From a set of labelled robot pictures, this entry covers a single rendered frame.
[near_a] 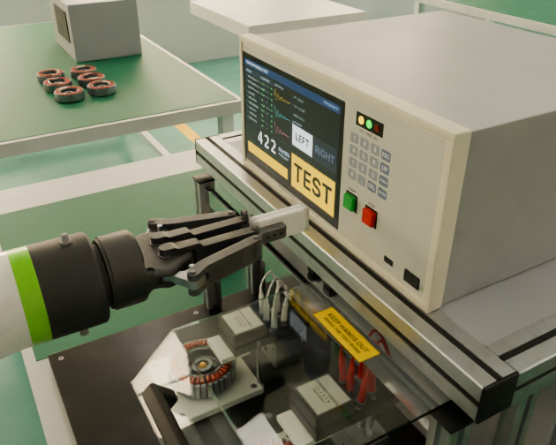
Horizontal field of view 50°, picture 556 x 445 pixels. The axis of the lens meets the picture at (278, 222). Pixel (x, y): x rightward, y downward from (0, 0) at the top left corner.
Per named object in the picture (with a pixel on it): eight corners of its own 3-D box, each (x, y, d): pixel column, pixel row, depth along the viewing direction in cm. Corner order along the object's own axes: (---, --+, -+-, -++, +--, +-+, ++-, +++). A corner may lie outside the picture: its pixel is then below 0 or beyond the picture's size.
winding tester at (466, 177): (426, 314, 63) (455, 133, 53) (242, 163, 96) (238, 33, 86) (648, 222, 80) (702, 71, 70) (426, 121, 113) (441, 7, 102)
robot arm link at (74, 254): (36, 269, 50) (18, 221, 57) (61, 373, 56) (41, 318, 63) (108, 250, 52) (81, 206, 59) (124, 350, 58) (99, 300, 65)
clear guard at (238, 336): (216, 562, 52) (213, 520, 49) (131, 384, 70) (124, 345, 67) (487, 416, 66) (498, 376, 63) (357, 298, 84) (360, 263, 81)
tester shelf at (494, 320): (477, 425, 56) (485, 390, 54) (196, 162, 107) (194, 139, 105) (731, 287, 75) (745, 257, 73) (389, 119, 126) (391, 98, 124)
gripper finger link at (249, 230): (156, 245, 60) (161, 252, 59) (256, 218, 64) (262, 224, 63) (160, 276, 62) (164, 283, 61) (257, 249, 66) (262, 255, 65)
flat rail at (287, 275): (441, 446, 61) (446, 426, 60) (201, 198, 108) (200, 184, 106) (450, 441, 62) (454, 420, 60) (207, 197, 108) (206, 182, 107)
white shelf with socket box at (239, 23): (252, 195, 165) (248, 26, 142) (199, 148, 193) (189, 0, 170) (355, 169, 180) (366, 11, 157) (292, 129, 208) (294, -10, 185)
